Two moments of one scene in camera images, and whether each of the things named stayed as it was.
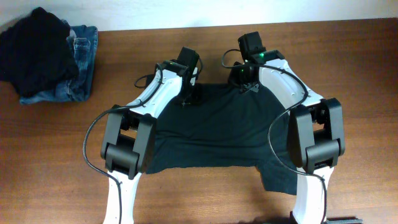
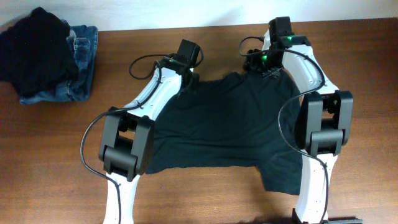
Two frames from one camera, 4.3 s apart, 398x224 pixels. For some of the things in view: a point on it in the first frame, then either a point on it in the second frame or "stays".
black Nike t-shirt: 224,126 stays
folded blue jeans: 83,42 stays
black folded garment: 35,55 stays
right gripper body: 239,76 → 263,62
